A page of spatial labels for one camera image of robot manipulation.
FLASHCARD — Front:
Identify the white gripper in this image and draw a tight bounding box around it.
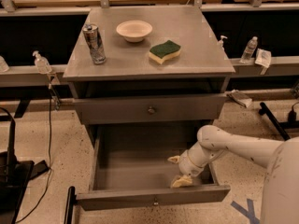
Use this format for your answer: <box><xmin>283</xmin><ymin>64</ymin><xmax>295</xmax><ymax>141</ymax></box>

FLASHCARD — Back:
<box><xmin>167</xmin><ymin>149</ymin><xmax>207</xmax><ymax>189</ymax></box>

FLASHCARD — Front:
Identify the grey drawer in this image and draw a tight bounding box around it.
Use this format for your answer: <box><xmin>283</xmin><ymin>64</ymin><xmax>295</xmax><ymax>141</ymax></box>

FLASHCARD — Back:
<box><xmin>74</xmin><ymin>94</ymin><xmax>227</xmax><ymax>124</ymax></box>
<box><xmin>77</xmin><ymin>124</ymin><xmax>230</xmax><ymax>210</ymax></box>

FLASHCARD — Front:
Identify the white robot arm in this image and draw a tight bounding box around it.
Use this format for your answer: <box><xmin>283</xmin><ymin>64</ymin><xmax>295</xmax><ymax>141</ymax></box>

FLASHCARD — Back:
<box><xmin>168</xmin><ymin>125</ymin><xmax>299</xmax><ymax>224</ymax></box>

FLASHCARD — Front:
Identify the grey top drawer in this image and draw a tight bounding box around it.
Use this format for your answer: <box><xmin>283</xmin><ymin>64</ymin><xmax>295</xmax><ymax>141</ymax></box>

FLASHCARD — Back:
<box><xmin>74</xmin><ymin>94</ymin><xmax>227</xmax><ymax>124</ymax></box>

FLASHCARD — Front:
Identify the grey drawer cabinet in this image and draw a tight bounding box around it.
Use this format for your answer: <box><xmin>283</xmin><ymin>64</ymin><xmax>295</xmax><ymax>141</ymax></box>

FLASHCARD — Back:
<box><xmin>64</xmin><ymin>6</ymin><xmax>234</xmax><ymax>145</ymax></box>

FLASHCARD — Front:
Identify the blue tape cross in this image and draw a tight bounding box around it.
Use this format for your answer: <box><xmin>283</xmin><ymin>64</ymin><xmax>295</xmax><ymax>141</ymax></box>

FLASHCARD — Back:
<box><xmin>231</xmin><ymin>199</ymin><xmax>260</xmax><ymax>224</ymax></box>

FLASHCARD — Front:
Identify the folded grey cloth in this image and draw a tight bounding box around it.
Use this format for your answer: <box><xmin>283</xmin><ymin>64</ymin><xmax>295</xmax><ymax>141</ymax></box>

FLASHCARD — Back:
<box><xmin>227</xmin><ymin>90</ymin><xmax>252</xmax><ymax>107</ymax></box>

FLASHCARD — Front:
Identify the black stand leg right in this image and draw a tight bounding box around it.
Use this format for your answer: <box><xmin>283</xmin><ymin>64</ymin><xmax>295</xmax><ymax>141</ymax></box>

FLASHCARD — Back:
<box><xmin>259</xmin><ymin>102</ymin><xmax>299</xmax><ymax>140</ymax></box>

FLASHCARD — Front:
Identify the black floor bar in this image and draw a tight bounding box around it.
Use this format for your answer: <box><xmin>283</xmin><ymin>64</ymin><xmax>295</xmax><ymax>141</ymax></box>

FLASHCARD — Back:
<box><xmin>64</xmin><ymin>186</ymin><xmax>77</xmax><ymax>224</ymax></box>

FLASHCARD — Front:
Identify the green yellow sponge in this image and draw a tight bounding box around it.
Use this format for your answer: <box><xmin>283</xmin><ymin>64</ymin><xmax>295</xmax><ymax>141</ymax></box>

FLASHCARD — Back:
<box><xmin>149</xmin><ymin>40</ymin><xmax>181</xmax><ymax>64</ymax></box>

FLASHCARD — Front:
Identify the right sanitizer pump bottle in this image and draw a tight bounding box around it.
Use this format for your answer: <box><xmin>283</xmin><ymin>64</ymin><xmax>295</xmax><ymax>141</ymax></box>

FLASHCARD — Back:
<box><xmin>218</xmin><ymin>35</ymin><xmax>228</xmax><ymax>50</ymax></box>

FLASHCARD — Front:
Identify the sanitizer pump bottle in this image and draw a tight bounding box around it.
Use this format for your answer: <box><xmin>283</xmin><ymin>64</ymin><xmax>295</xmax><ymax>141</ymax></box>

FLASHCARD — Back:
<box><xmin>218</xmin><ymin>35</ymin><xmax>228</xmax><ymax>50</ymax></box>
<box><xmin>33</xmin><ymin>50</ymin><xmax>52</xmax><ymax>74</ymax></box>

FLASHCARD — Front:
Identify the white wipes packet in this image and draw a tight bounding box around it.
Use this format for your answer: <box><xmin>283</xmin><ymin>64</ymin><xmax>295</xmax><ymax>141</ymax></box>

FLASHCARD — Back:
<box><xmin>255</xmin><ymin>49</ymin><xmax>272</xmax><ymax>68</ymax></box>

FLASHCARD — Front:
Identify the clear water bottle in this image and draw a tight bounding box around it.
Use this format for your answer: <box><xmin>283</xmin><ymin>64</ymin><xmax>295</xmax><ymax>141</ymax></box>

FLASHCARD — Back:
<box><xmin>240</xmin><ymin>36</ymin><xmax>258</xmax><ymax>63</ymax></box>

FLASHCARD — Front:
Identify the white bowl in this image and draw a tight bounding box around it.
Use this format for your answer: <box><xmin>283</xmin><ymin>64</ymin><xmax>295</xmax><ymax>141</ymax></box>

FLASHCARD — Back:
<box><xmin>116</xmin><ymin>21</ymin><xmax>152</xmax><ymax>43</ymax></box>

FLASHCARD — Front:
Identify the black stand left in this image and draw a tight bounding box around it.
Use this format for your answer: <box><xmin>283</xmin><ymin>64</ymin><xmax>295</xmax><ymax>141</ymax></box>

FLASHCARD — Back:
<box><xmin>0</xmin><ymin>107</ymin><xmax>50</xmax><ymax>224</ymax></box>

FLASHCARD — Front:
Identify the silver drink can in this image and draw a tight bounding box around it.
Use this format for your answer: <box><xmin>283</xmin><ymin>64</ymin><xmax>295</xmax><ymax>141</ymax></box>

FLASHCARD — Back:
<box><xmin>82</xmin><ymin>23</ymin><xmax>106</xmax><ymax>64</ymax></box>

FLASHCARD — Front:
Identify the left sanitizer pump bottle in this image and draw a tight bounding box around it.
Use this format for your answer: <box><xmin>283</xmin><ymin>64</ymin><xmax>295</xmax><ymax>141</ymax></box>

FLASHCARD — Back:
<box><xmin>33</xmin><ymin>50</ymin><xmax>52</xmax><ymax>74</ymax></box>

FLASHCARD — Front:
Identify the clear bottle far left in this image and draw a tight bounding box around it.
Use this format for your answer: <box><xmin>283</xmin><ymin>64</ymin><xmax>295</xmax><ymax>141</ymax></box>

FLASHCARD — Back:
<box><xmin>0</xmin><ymin>56</ymin><xmax>9</xmax><ymax>72</ymax></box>

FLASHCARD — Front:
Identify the black cable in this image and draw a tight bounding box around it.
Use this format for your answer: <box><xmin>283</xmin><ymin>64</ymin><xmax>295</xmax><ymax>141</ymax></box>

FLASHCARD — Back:
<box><xmin>15</xmin><ymin>75</ymin><xmax>62</xmax><ymax>224</ymax></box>

